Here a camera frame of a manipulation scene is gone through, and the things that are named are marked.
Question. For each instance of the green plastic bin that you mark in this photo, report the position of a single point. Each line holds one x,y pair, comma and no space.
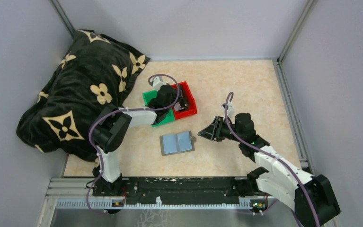
147,96

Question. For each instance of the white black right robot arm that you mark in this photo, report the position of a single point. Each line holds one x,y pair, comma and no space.
311,198

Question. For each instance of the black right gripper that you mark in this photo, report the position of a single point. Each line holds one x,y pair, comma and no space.
213,131

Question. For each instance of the black floral plush blanket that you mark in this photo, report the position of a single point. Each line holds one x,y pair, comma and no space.
96,71

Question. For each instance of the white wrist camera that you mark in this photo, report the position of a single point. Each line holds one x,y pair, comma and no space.
229,109
156,83

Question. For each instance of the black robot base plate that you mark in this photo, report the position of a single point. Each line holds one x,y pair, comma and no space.
206,191

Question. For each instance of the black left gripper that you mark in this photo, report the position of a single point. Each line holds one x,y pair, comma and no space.
178,99

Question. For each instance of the grey leather card holder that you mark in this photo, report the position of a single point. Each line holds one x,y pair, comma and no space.
177,143

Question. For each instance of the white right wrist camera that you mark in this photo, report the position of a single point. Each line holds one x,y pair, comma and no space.
229,109

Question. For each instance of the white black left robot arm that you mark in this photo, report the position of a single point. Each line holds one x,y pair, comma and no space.
109,130

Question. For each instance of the slotted grey cable duct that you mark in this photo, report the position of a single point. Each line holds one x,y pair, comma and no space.
113,204

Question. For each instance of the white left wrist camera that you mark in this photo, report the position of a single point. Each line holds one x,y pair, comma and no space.
156,83

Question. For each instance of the red plastic bin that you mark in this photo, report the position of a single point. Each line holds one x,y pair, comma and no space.
186,105

